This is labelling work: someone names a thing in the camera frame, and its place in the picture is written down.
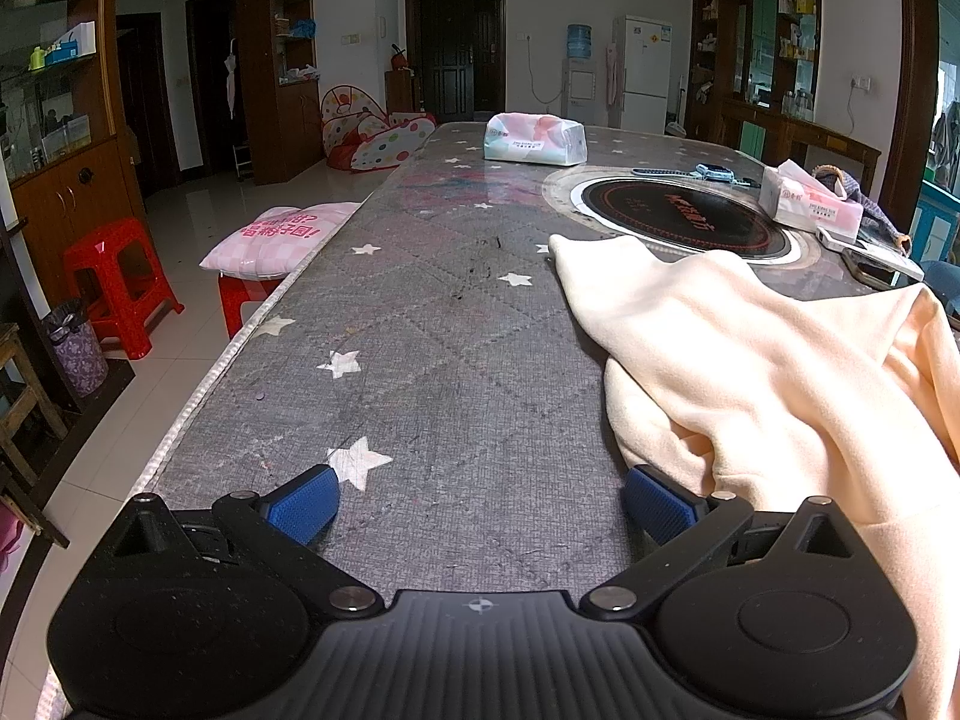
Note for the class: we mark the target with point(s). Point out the grey denim bag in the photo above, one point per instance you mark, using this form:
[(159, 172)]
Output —
[(874, 214)]

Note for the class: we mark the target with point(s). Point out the white hanging umbrella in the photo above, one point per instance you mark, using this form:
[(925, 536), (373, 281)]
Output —
[(232, 79)]

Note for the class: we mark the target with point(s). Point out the dark wooden door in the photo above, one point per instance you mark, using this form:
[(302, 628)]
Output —
[(450, 45)]

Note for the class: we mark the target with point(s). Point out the white refrigerator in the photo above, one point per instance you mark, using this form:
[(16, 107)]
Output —
[(645, 67)]

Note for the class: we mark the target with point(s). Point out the pink checked pillow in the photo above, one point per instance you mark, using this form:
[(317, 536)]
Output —
[(281, 236)]

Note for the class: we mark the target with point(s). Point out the cream fleece garment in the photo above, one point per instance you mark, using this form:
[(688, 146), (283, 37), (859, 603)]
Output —
[(750, 360)]

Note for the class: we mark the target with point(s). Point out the pink white tissue box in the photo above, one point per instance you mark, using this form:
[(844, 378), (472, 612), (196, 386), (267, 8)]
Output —
[(806, 199)]

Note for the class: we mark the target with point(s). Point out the black round induction cooktop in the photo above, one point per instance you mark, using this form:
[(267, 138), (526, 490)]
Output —
[(675, 217)]

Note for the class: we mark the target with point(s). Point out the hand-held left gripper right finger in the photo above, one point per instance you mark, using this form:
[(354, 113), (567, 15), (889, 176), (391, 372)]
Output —
[(660, 504)]

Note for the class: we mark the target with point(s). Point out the blue chair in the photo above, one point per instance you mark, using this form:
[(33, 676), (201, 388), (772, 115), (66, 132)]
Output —
[(946, 292)]

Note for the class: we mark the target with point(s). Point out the polka dot play tent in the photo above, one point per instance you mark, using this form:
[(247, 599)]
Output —
[(379, 142)]

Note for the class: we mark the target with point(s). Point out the teal wooden cabinet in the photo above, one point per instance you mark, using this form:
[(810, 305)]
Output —
[(941, 221)]

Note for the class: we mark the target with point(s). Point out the dark wooden wall cabinet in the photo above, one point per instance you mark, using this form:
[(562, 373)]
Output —
[(780, 127)]

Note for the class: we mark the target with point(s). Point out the purple patterned trash bin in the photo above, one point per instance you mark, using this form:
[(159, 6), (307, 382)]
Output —
[(75, 356)]

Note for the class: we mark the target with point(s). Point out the blue water bottle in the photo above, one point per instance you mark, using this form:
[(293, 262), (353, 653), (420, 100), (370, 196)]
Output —
[(579, 41)]

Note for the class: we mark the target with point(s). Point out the tall red plastic stool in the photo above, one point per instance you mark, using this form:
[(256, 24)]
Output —
[(112, 270)]

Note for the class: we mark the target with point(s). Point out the white water dispenser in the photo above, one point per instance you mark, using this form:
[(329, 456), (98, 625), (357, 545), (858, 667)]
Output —
[(579, 86)]

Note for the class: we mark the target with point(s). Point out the pink hanging towel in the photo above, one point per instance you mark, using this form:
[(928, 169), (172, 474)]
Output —
[(612, 75)]

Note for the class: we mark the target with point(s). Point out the old wooden stool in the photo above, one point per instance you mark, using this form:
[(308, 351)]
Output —
[(19, 390)]

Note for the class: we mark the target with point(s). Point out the wooden framed glass door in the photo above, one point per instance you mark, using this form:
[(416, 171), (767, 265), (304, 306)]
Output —
[(911, 90)]

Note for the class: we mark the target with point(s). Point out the wooden glass display cabinet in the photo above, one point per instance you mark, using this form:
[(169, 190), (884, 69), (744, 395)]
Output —
[(67, 187)]

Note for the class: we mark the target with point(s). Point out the white pink soft tissue pack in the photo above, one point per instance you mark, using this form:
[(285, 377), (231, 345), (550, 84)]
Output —
[(534, 136)]

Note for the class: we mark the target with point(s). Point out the black smartphone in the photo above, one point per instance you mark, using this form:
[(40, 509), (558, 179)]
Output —
[(866, 270)]

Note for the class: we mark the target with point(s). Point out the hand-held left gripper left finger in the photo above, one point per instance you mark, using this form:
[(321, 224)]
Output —
[(300, 504)]

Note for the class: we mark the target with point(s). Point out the tall wooden shelf cabinet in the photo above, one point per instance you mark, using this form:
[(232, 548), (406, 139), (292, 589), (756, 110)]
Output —
[(289, 112)]

